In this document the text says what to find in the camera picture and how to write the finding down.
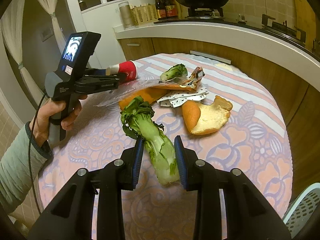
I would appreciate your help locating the white countertop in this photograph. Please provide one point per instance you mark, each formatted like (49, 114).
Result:
(255, 42)

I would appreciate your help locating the white heart pattern wrapper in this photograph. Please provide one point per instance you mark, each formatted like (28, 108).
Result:
(176, 98)

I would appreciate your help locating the large orange peel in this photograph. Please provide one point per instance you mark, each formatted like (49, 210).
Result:
(203, 119)

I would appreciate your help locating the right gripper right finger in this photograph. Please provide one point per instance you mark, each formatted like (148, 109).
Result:
(248, 213)

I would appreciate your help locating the grey left sleeve forearm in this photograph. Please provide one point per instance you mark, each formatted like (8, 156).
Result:
(21, 162)

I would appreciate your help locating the red white paper cup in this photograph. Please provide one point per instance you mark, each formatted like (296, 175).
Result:
(126, 69)

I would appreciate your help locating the soy sauce bottle red label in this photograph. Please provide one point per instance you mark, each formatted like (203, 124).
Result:
(171, 9)

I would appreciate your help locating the yellow utensil basket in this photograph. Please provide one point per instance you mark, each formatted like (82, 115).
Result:
(144, 14)

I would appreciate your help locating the steel canister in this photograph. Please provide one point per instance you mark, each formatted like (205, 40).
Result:
(126, 15)

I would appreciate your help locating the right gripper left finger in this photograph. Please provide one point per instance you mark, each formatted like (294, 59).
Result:
(69, 214)

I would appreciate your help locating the small bok choy piece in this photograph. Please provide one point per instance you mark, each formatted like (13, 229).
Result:
(174, 72)

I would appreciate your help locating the black gas stove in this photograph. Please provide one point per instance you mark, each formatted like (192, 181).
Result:
(265, 24)

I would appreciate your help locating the large bok choy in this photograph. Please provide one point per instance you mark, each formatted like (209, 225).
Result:
(137, 121)

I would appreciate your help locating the red panda snack wrapper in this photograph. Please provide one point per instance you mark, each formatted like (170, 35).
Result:
(184, 83)

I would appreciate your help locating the clear plastic bread bag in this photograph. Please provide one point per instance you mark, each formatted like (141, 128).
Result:
(127, 89)

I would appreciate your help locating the teal plastic trash basket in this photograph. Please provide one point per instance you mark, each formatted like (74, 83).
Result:
(300, 211)

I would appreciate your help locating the white curtain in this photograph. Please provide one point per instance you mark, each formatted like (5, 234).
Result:
(35, 33)

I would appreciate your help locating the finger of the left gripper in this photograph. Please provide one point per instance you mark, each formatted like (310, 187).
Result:
(105, 72)

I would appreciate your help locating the dark sauce bottle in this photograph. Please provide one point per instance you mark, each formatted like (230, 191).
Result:
(161, 10)

